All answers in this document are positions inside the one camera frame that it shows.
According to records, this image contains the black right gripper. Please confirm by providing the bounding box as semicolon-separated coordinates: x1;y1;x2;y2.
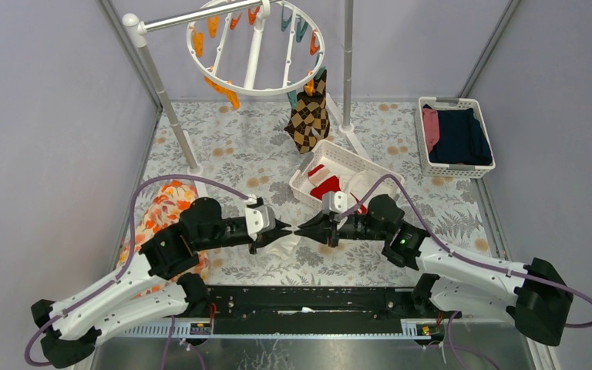
294;208;389;248

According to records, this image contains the teal front clip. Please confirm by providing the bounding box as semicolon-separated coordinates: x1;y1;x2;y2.
287;90;298;109

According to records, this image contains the orange clip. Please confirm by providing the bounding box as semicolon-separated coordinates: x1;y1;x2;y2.
203;76;241;110
309;29;321;56
303;79;316;96

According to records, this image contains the white sock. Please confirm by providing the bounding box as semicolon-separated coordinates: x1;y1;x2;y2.
339;170;398;200
262;234;301;261

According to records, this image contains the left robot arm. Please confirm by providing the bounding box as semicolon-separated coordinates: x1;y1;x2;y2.
31;197;291;368

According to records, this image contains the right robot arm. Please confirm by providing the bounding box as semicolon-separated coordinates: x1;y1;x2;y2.
295;193;574;346

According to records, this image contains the orange front left clip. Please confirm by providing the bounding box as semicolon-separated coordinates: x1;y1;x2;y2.
203;76;241;110

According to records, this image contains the white round clip hanger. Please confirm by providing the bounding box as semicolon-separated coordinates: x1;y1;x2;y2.
186;1;326;97

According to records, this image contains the orange right clip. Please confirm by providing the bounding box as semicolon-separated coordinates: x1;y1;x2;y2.
309;29;321;56

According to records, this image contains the red snowflake sock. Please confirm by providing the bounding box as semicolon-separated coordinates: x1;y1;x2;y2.
307;164;358;208

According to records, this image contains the white perforated sock basket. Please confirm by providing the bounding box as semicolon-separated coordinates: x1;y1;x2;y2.
289;140;404;210

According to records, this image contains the floral orange cloth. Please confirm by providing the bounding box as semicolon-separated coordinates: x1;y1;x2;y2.
116;180;210;298

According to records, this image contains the white rack right foot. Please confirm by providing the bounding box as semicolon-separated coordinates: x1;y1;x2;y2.
326;92;370;160

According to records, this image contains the pink garment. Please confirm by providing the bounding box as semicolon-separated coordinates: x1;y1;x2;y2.
422;105;440;153

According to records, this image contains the white basket with clothes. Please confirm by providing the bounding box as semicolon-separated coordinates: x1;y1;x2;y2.
415;96;496;179

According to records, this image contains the navy garment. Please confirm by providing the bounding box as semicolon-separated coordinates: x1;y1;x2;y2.
429;109;493;166

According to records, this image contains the grey horizontal rack bar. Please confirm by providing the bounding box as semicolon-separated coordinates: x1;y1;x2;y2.
137;0;277;35

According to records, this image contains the grey left rack pole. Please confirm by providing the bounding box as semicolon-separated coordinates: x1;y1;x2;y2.
122;13;203;175

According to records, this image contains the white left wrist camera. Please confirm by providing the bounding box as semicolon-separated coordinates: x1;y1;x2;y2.
245;204;275;241

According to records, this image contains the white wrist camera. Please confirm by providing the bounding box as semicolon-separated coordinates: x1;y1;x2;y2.
245;204;275;241
321;191;349;214

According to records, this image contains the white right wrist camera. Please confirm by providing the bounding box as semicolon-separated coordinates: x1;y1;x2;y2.
321;191;349;214

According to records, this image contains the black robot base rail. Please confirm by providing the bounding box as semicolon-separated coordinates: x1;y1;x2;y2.
177;285;451;338

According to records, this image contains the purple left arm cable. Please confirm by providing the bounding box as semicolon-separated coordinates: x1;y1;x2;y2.
24;174;252;368

